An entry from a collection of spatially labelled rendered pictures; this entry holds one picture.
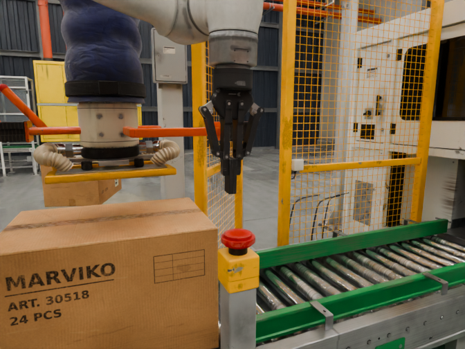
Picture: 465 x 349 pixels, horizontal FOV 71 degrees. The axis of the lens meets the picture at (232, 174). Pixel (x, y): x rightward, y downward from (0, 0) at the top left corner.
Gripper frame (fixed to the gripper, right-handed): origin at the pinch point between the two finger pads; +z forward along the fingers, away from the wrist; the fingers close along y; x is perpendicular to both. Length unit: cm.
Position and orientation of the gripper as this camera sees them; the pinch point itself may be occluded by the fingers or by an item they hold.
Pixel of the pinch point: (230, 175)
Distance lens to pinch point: 64.6
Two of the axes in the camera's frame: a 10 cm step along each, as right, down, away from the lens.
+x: -3.4, -2.0, 9.2
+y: 9.4, -0.5, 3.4
